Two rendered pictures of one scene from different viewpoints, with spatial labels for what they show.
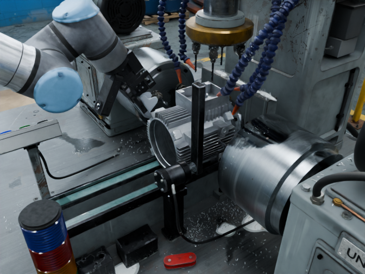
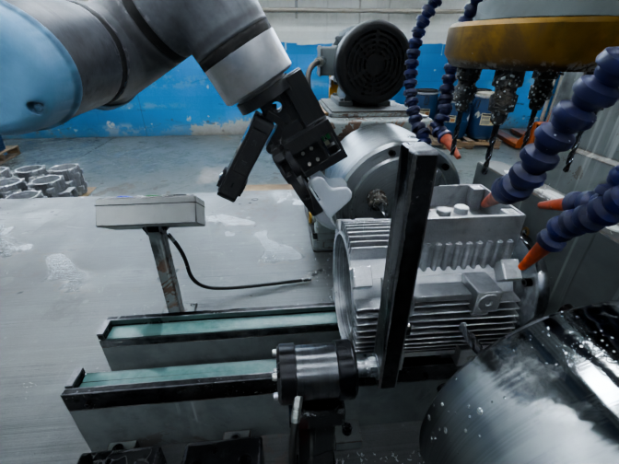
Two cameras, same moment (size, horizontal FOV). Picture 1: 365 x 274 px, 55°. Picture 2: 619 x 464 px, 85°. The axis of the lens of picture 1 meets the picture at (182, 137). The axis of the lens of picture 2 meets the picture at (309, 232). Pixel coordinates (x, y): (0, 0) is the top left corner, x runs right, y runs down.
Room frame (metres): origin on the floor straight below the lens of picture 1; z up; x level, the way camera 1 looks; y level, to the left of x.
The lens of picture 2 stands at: (0.48, -0.09, 1.31)
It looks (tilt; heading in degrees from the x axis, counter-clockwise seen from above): 29 degrees down; 29
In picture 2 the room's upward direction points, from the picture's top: straight up
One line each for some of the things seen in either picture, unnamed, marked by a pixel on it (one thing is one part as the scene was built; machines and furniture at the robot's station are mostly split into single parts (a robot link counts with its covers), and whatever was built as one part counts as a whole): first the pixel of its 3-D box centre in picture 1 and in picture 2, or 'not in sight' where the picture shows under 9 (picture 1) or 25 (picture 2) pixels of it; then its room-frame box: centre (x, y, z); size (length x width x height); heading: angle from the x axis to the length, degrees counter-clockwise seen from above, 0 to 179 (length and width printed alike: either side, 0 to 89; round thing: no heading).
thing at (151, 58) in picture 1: (146, 81); (379, 179); (1.21, 0.14, 1.04); 0.37 x 0.25 x 0.25; 35
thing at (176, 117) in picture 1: (190, 134); (410, 284); (0.89, -0.02, 1.01); 0.20 x 0.19 x 0.19; 124
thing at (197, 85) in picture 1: (196, 131); (396, 284); (0.74, -0.04, 1.12); 0.04 x 0.03 x 0.26; 125
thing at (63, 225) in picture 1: (44, 226); not in sight; (0.37, 0.21, 1.19); 0.06 x 0.06 x 0.04
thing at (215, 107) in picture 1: (201, 103); (449, 225); (0.91, -0.06, 1.11); 0.12 x 0.11 x 0.07; 124
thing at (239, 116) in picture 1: (226, 120); (504, 277); (0.97, -0.14, 1.01); 0.15 x 0.02 x 0.15; 35
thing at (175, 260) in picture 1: (180, 260); not in sight; (0.59, 0.01, 0.81); 0.09 x 0.03 x 0.02; 100
